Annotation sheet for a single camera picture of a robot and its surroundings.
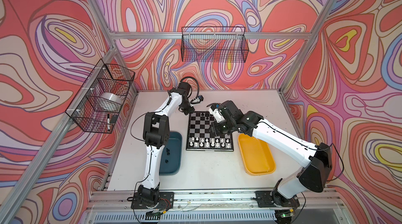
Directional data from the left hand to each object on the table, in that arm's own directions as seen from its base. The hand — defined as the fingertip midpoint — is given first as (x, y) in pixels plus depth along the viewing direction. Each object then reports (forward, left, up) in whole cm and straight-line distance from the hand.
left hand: (191, 108), depth 102 cm
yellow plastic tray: (-30, -38, -5) cm, 48 cm away
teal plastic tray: (-32, +10, -6) cm, 34 cm away
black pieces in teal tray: (-27, +13, -6) cm, 31 cm away
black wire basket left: (-17, +42, +25) cm, 51 cm away
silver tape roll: (-14, +36, +25) cm, 46 cm away
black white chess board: (-19, -5, -4) cm, 20 cm away
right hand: (-26, -12, +12) cm, 31 cm away
